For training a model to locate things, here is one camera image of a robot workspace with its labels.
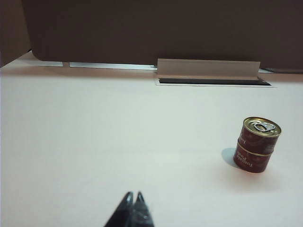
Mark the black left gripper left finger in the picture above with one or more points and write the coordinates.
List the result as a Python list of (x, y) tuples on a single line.
[(123, 212)]

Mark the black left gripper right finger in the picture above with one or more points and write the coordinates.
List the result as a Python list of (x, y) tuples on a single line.
[(142, 212)]

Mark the dark brown partition panel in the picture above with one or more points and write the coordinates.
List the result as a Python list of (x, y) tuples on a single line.
[(154, 28), (11, 30)]

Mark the red tin can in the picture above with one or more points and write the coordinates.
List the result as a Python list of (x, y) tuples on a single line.
[(258, 138), (251, 162)]

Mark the silver aluminium rail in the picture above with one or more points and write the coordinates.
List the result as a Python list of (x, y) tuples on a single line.
[(281, 70), (111, 66), (50, 63)]

